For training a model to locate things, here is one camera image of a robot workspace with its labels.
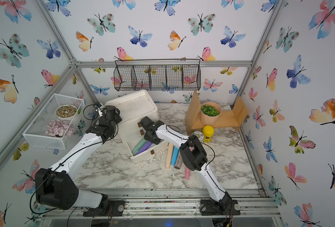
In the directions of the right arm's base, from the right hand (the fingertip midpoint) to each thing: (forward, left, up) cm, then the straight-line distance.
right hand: (149, 137), depth 95 cm
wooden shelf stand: (+13, -52, +6) cm, 54 cm away
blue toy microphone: (-9, -18, -3) cm, 20 cm away
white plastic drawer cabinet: (+10, +9, +18) cm, 22 cm away
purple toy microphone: (-6, +2, -2) cm, 7 cm away
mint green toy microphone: (-5, +6, -3) cm, 8 cm away
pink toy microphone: (-19, -26, -4) cm, 32 cm away
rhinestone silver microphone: (-15, -20, -2) cm, 25 cm away
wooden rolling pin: (-10, -14, -3) cm, 17 cm away
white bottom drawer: (-9, -4, +1) cm, 10 cm away
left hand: (+4, +18, +19) cm, 26 cm away
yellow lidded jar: (+4, -39, +4) cm, 39 cm away
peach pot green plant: (+12, -39, +13) cm, 42 cm away
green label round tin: (+2, -33, +2) cm, 33 cm away
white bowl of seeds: (-4, +38, +28) cm, 48 cm away
